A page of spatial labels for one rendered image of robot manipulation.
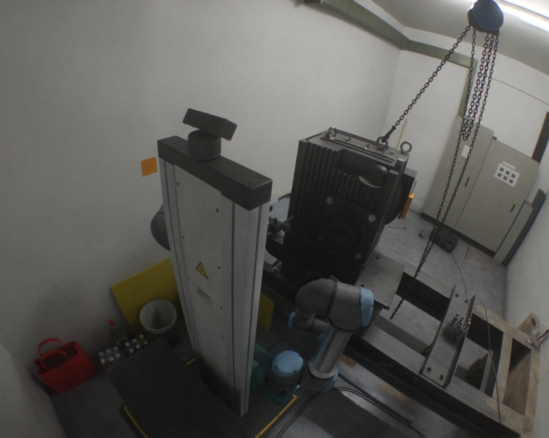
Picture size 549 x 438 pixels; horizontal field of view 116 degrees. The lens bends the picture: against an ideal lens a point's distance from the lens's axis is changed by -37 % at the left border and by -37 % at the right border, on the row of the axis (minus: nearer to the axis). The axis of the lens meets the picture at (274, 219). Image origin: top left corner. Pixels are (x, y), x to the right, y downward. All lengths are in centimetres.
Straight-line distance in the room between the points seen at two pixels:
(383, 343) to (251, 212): 139
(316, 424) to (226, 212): 180
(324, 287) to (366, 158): 70
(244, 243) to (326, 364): 65
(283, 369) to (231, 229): 70
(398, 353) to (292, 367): 81
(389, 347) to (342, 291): 96
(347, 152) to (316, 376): 99
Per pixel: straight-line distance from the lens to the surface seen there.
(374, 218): 129
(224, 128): 52
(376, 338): 173
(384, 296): 162
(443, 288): 234
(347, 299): 82
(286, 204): 260
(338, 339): 94
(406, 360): 174
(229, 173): 51
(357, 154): 132
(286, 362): 112
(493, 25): 136
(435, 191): 441
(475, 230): 453
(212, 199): 56
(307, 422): 210
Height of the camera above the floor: 200
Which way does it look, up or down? 34 degrees down
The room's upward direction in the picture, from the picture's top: 7 degrees clockwise
